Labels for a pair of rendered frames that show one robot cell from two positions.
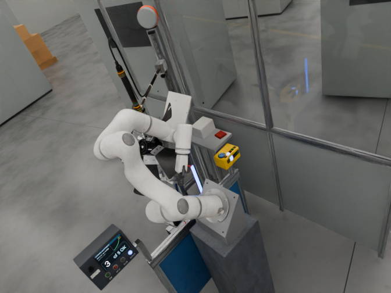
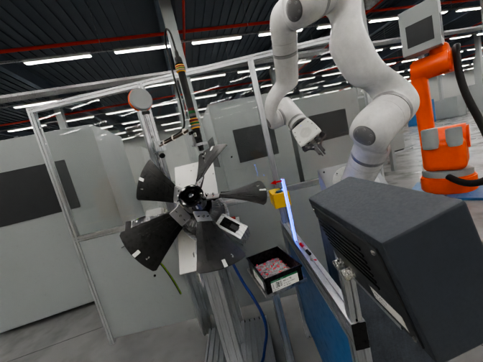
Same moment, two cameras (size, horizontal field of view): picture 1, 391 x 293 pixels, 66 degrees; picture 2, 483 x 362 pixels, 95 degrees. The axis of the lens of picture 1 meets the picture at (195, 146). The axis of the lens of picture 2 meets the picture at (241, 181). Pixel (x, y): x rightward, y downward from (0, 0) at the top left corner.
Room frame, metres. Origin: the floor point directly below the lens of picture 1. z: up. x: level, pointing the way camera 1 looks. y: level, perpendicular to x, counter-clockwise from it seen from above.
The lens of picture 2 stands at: (1.00, 1.06, 1.37)
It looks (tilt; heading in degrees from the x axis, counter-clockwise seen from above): 8 degrees down; 304
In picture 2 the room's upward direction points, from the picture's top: 13 degrees counter-clockwise
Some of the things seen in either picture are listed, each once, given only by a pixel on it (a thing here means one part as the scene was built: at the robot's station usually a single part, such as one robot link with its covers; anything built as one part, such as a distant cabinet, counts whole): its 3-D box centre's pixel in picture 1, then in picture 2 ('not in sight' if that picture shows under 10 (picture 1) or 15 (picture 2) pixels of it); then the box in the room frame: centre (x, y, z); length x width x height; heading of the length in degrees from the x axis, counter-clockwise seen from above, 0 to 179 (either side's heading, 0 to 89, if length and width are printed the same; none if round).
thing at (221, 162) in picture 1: (227, 157); (279, 198); (1.59, -0.19, 1.02); 0.16 x 0.10 x 0.11; 124
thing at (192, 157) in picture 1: (198, 173); (221, 277); (2.02, 0.06, 0.58); 0.09 x 0.04 x 1.15; 34
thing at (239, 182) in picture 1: (245, 209); (297, 285); (1.61, -0.21, 0.39); 0.04 x 0.04 x 0.78; 34
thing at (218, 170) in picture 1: (218, 171); (230, 279); (2.13, -0.13, 0.42); 0.04 x 0.04 x 0.83; 34
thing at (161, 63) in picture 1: (161, 65); (157, 146); (2.31, 0.04, 1.53); 0.10 x 0.07 x 0.08; 159
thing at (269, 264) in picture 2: not in sight; (274, 272); (1.46, 0.30, 0.83); 0.19 x 0.14 x 0.04; 139
